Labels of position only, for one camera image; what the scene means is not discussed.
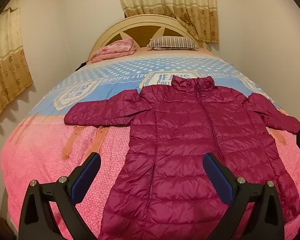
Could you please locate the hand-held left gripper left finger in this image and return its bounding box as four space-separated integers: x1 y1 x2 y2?
19 152 101 240

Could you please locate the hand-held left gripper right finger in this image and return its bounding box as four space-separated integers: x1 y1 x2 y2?
203 153 285 240

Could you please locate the magenta puffer jacket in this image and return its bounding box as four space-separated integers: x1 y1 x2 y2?
64 76 300 240

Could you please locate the pink and blue printed bedspread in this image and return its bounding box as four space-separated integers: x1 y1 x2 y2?
0 47 300 240

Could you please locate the pink folded blanket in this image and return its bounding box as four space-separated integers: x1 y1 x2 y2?
89 38 137 63

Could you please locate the beige floral side curtain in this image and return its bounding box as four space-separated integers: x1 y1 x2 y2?
0 7 34 129

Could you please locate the striped pillow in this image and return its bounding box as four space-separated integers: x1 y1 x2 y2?
147 36 200 51

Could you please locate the cream wooden headboard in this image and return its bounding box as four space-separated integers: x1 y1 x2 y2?
89 15 210 60

